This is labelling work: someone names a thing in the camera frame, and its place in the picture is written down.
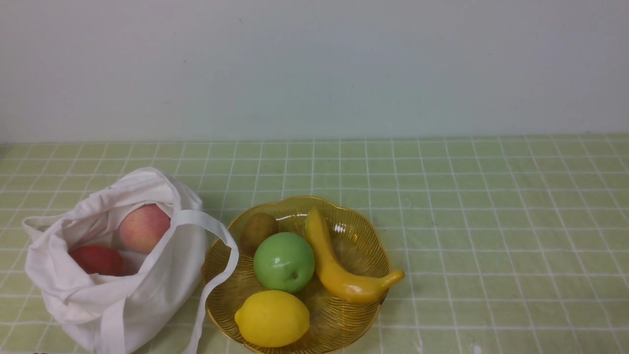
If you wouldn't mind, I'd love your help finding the green apple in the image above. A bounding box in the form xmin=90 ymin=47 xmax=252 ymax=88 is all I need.
xmin=253 ymin=232 xmax=316 ymax=294

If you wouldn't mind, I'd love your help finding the white cloth bag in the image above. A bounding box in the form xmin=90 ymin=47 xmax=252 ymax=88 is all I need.
xmin=22 ymin=167 xmax=239 ymax=354

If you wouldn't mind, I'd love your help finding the brown kiwi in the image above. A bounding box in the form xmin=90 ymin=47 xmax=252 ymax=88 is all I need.
xmin=240 ymin=213 xmax=279 ymax=252

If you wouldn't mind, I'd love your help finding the yellow banana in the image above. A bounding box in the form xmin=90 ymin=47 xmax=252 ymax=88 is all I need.
xmin=305 ymin=207 xmax=406 ymax=304

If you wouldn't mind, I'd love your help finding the yellow lemon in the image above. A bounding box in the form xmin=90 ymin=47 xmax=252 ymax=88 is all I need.
xmin=234 ymin=291 xmax=310 ymax=348

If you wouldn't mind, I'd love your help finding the pink peach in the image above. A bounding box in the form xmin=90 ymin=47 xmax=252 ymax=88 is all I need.
xmin=118 ymin=204 xmax=171 ymax=255

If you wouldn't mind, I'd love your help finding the green checkered tablecloth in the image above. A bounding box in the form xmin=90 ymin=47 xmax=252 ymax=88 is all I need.
xmin=0 ymin=135 xmax=629 ymax=354

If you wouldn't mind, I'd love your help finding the red apple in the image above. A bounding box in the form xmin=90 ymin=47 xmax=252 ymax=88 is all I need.
xmin=69 ymin=245 xmax=126 ymax=276

